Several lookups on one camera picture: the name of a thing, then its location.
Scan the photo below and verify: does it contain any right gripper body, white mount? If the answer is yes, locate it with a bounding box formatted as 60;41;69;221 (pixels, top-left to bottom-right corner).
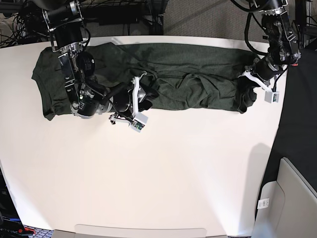
108;71;148;132

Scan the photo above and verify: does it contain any left gripper body, white mount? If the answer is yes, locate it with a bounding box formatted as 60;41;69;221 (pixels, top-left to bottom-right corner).
239;58;281;103

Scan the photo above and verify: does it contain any black box on floor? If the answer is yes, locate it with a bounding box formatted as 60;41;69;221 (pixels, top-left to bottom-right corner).
98;15;140;25

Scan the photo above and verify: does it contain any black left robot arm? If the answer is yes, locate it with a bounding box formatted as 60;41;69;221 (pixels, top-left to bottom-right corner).
232;0;301;103

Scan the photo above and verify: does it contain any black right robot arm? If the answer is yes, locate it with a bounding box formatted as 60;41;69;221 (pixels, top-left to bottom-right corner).
34;0;158;132

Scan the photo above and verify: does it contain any beige plastic bin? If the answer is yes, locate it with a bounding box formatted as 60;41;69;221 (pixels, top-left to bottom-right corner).
251;157;317;238

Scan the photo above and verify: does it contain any green long-sleeve T-shirt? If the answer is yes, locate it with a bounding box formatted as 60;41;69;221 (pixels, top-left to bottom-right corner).
31;42;260;122

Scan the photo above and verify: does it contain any tangle of black cables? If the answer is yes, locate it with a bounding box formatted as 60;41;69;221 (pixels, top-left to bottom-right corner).
0;0;50;49

